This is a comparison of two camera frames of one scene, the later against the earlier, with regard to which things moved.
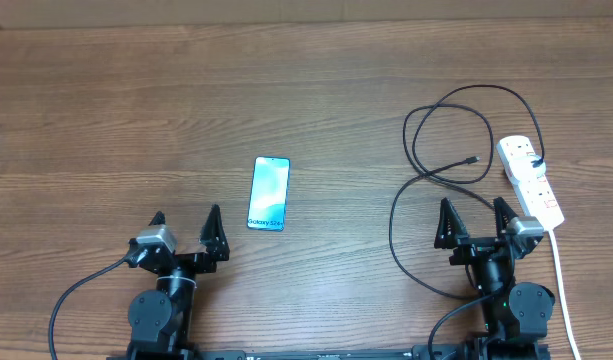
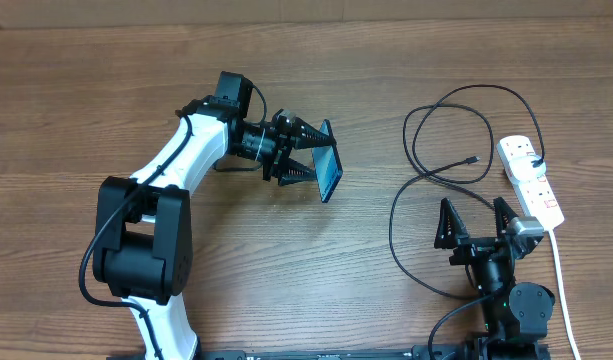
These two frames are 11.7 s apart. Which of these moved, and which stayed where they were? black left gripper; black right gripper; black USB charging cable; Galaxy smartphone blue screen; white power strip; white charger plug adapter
Moved: Galaxy smartphone blue screen; black left gripper
Stayed: white power strip; black USB charging cable; black right gripper; white charger plug adapter
